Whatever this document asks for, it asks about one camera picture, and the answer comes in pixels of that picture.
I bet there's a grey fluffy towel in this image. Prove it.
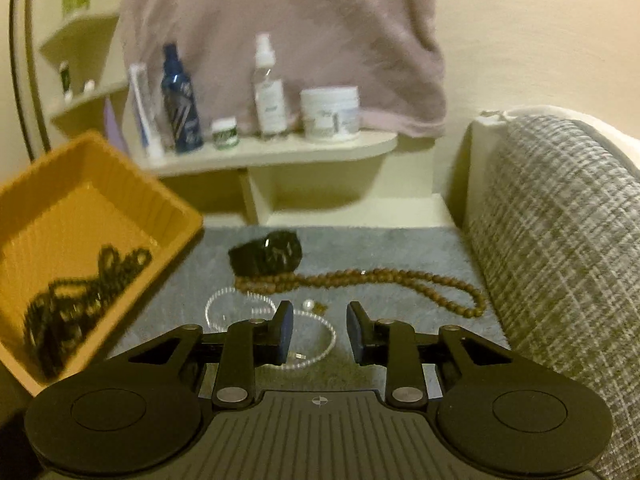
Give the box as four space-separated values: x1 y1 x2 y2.
107 225 511 393

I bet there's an orange plastic tray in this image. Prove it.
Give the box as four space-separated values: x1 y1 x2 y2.
0 130 205 396

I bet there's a black wristwatch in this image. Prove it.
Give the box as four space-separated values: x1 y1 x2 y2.
228 230 303 277

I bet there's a dark bead necklace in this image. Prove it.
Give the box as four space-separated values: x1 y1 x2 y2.
22 245 153 378

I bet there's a cream shelf unit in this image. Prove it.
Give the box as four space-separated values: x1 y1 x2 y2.
37 10 456 228

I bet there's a grey checked pillow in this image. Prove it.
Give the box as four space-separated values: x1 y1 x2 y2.
465 115 640 480

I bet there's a small green white jar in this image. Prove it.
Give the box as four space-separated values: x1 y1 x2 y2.
210 117 238 150

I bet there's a brown wooden bead necklace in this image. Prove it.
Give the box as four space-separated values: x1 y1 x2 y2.
234 267 488 318

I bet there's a dark blue spray bottle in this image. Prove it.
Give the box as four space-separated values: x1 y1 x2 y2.
161 42 205 153

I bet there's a clear spray bottle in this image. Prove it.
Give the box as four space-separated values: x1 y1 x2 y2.
252 33 290 140

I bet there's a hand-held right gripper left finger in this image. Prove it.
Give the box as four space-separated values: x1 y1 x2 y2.
107 301 295 409

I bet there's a lilac bottle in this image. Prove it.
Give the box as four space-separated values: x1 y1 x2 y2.
102 97 130 157

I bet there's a white blue tube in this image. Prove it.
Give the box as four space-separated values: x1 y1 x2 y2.
128 62 166 158

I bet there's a white cream jar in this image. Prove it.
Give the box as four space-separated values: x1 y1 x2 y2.
300 85 361 142

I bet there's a white pearl strand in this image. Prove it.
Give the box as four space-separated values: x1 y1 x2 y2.
204 285 337 373

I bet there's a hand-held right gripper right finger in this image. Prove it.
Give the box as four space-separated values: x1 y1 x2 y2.
346 301 533 409

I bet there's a pink hanging towel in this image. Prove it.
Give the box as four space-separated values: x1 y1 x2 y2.
116 0 447 138

